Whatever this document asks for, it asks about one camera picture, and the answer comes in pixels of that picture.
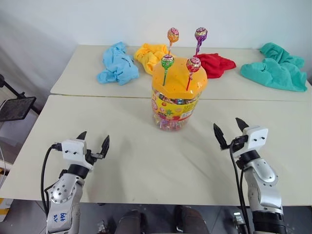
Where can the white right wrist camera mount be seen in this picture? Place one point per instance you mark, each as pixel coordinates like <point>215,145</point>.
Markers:
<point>256,139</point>

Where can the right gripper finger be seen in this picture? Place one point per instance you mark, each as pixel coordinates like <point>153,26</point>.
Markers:
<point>242,125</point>
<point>220,136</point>

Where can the red wrapped lollipop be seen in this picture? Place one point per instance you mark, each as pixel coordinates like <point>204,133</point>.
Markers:
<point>193,64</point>

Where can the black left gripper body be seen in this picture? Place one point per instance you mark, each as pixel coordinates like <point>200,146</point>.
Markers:
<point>92,156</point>

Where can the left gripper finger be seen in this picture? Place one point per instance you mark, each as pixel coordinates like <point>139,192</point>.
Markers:
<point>105,146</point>
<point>82,135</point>

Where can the teal green cloth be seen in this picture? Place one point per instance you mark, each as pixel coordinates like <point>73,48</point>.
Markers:
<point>275,68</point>

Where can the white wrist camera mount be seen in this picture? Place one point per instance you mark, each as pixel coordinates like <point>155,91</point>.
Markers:
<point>256,139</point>
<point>73,148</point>

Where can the green wrapped lollipop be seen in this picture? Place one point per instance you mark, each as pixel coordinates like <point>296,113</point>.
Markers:
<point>167,61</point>

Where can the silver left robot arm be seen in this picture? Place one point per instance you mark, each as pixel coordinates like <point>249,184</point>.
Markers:
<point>64,195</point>

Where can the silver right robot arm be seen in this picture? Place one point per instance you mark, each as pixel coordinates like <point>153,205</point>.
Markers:
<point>263,185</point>

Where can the purple wrapped lollipop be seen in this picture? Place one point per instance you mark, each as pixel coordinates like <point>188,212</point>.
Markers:
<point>200,34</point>

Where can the orange wrapped lollipop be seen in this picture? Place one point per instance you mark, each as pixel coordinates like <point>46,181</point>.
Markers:
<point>172,35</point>

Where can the dark rounded shape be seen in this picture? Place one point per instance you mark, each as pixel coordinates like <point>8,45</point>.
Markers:
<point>191,220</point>

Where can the red cloth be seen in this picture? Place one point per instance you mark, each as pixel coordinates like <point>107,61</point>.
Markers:
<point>215,64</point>

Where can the candy jar with yellow lid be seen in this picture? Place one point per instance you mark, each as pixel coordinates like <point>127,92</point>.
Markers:
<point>179,92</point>

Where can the light blue cloth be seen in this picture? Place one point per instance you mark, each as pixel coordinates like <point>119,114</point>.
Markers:
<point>117,64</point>

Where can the yellow cloth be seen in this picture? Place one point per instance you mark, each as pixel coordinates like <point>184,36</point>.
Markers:
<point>148,57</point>

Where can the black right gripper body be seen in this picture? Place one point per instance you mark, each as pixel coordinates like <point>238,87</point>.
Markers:
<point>239,142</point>

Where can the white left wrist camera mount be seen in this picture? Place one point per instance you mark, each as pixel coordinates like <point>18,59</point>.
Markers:
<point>73,148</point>

